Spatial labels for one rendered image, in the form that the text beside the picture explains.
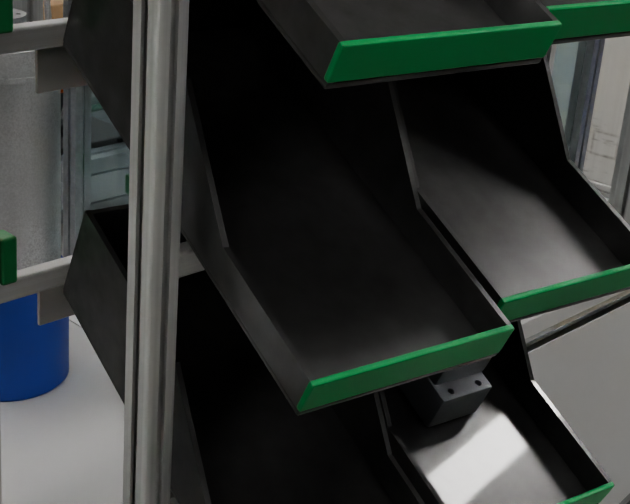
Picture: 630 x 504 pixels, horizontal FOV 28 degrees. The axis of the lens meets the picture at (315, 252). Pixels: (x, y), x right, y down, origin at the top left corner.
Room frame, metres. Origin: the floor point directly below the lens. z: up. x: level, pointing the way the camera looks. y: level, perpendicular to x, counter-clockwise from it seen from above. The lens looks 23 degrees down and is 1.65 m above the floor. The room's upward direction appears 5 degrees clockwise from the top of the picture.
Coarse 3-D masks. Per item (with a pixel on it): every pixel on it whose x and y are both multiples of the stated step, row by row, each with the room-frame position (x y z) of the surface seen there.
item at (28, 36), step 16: (16, 32) 0.72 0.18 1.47; (32, 32) 0.73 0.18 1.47; (48, 32) 0.74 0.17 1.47; (64, 32) 0.74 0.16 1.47; (0, 48) 0.71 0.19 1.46; (16, 48) 0.72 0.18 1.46; (32, 48) 0.73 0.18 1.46; (192, 256) 0.60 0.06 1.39; (32, 272) 0.73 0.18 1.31; (48, 272) 0.74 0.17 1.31; (64, 272) 0.74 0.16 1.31; (192, 272) 0.60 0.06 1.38; (0, 288) 0.71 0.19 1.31; (16, 288) 0.72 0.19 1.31; (32, 288) 0.73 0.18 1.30; (48, 288) 0.74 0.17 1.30
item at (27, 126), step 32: (0, 64) 1.33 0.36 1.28; (32, 64) 1.35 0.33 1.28; (0, 96) 1.33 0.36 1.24; (32, 96) 1.35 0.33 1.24; (0, 128) 1.33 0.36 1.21; (32, 128) 1.35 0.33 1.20; (0, 160) 1.33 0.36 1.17; (32, 160) 1.35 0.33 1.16; (0, 192) 1.33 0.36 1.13; (32, 192) 1.35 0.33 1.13; (0, 224) 1.33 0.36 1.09; (32, 224) 1.35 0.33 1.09; (32, 256) 1.35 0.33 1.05
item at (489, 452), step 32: (512, 352) 0.78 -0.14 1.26; (512, 384) 0.78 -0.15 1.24; (384, 416) 0.69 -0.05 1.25; (416, 416) 0.73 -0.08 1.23; (480, 416) 0.74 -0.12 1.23; (512, 416) 0.75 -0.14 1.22; (544, 416) 0.75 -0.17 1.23; (416, 448) 0.70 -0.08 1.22; (448, 448) 0.71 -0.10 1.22; (480, 448) 0.72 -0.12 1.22; (512, 448) 0.73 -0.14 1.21; (544, 448) 0.74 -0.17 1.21; (576, 448) 0.72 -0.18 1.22; (416, 480) 0.66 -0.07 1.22; (448, 480) 0.68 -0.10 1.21; (480, 480) 0.69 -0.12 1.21; (512, 480) 0.70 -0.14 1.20; (544, 480) 0.71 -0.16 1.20; (576, 480) 0.72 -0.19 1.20; (608, 480) 0.70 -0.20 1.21
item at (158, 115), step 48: (144, 0) 0.58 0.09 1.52; (144, 48) 0.59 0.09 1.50; (144, 96) 0.59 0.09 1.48; (144, 144) 0.58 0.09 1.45; (144, 192) 0.58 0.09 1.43; (144, 240) 0.58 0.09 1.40; (144, 288) 0.58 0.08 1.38; (144, 336) 0.58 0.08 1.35; (144, 384) 0.58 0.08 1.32; (144, 432) 0.58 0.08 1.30; (0, 480) 0.70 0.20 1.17; (144, 480) 0.58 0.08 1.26
